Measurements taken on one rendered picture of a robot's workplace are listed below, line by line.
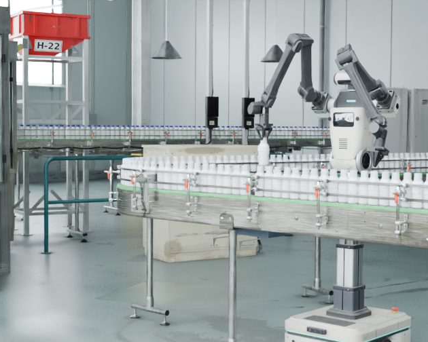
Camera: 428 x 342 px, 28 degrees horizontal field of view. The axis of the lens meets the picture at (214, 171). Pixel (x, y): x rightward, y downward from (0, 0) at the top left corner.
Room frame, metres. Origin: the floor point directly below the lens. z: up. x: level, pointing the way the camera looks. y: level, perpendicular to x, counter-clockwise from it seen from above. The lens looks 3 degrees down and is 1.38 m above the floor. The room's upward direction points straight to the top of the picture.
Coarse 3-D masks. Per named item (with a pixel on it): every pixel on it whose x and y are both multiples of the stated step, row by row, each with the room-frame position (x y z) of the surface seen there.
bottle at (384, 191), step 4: (384, 172) 4.14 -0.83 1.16; (388, 172) 4.14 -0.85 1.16; (384, 176) 4.14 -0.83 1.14; (388, 176) 4.14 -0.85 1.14; (380, 180) 4.14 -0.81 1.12; (384, 180) 4.13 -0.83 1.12; (388, 180) 4.13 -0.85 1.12; (380, 188) 4.14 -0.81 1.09; (384, 188) 4.13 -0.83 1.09; (388, 188) 4.12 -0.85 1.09; (380, 192) 4.14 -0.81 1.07; (384, 192) 4.13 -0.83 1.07; (388, 192) 4.12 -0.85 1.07; (380, 196) 4.14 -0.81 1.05; (384, 196) 4.13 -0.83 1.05; (388, 196) 4.12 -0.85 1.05; (380, 200) 4.14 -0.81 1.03; (384, 200) 4.12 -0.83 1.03; (388, 200) 4.12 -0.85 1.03; (380, 204) 4.14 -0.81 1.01; (384, 204) 4.13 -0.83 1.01; (388, 204) 4.12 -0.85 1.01
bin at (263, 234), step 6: (240, 234) 5.09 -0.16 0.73; (246, 234) 5.06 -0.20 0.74; (252, 234) 5.03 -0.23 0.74; (258, 234) 5.00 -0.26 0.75; (264, 234) 4.97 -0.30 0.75; (270, 234) 4.97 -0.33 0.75; (276, 234) 5.01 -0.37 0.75; (282, 234) 5.05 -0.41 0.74; (288, 234) 5.10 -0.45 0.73; (246, 240) 4.88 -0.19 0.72
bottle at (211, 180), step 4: (212, 164) 4.87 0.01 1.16; (212, 168) 4.87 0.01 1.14; (208, 172) 4.88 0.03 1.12; (212, 172) 4.86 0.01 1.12; (208, 176) 4.88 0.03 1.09; (212, 176) 4.86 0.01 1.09; (208, 180) 4.88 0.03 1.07; (212, 180) 4.86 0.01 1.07; (208, 184) 4.88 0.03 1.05; (212, 184) 4.86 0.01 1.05; (208, 188) 4.87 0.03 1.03; (212, 188) 4.86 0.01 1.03; (208, 192) 4.88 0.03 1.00; (212, 192) 4.86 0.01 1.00
